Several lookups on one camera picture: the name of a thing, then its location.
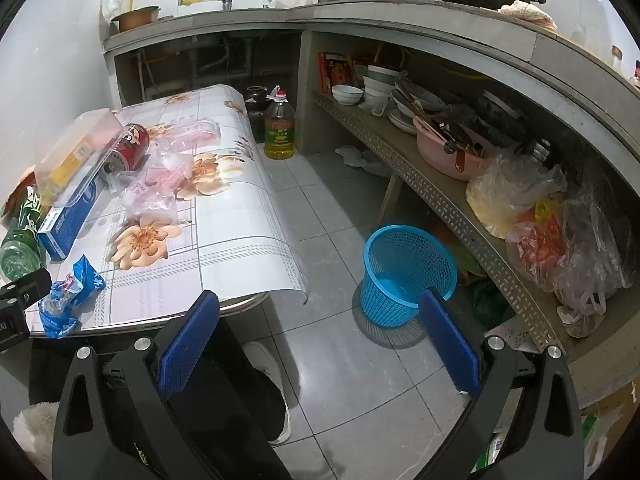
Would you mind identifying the copper basin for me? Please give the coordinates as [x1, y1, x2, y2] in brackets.
[112, 6, 162, 32]

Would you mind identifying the white shoe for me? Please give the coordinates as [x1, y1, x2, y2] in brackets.
[242, 341, 292, 445]

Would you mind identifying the white fluffy slipper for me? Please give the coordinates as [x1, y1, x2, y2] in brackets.
[12, 401, 61, 473]

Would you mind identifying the clear bag with dark contents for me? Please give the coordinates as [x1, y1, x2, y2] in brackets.
[555, 195, 636, 338]

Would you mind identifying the crumpled blue wrapper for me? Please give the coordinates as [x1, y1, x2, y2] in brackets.
[39, 255, 107, 339]

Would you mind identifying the red snack packet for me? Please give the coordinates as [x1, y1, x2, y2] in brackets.
[2, 170, 38, 221]

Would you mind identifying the blue plastic mesh basket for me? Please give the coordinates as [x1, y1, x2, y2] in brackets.
[357, 225, 458, 328]

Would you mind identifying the stack of bowls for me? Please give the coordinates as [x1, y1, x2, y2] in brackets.
[362, 64, 401, 96]

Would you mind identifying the floral white tablecloth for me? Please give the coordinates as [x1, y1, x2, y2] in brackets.
[27, 85, 308, 341]

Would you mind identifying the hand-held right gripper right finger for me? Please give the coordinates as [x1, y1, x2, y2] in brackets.
[419, 287, 585, 480]

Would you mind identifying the red printed box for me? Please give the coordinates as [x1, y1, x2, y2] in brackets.
[318, 51, 356, 96]

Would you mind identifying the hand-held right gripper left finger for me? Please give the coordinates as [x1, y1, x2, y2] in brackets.
[52, 290, 236, 480]

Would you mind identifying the clear box with yellow contents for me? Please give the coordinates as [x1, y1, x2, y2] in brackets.
[34, 109, 126, 206]

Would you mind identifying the beige towel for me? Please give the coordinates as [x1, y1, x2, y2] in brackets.
[496, 1, 558, 35]

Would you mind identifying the red cartoon drink can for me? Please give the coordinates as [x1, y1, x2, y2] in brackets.
[102, 124, 151, 176]

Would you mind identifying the dark ceramic jar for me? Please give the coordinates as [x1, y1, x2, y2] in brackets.
[244, 86, 273, 143]

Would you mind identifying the perforated metal shelf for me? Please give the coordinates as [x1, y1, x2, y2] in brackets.
[314, 91, 566, 356]

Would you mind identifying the blue and white carton box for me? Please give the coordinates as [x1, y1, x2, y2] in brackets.
[37, 172, 108, 261]

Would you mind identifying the pink transparent plastic bag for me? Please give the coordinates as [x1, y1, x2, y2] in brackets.
[120, 152, 193, 226]
[165, 117, 221, 153]

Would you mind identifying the cooking oil bottle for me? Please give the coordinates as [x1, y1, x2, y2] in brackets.
[263, 89, 296, 160]

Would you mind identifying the red plastic bag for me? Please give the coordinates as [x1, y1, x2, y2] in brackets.
[505, 200, 571, 291]

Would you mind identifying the green plastic bag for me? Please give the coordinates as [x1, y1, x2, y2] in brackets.
[470, 280, 511, 331]

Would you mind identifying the person's black trouser leg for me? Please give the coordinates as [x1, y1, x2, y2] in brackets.
[175, 310, 288, 480]

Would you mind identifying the cardboard box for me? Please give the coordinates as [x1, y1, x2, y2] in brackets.
[580, 375, 640, 466]

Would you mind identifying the white bowl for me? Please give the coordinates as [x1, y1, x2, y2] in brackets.
[331, 85, 364, 107]

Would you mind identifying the pink plastic basin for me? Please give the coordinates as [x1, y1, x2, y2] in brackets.
[412, 115, 493, 181]

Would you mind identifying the stack of plates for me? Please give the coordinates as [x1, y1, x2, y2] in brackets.
[389, 87, 446, 136]

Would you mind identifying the white cloth on floor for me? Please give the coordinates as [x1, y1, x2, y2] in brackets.
[335, 145, 393, 177]

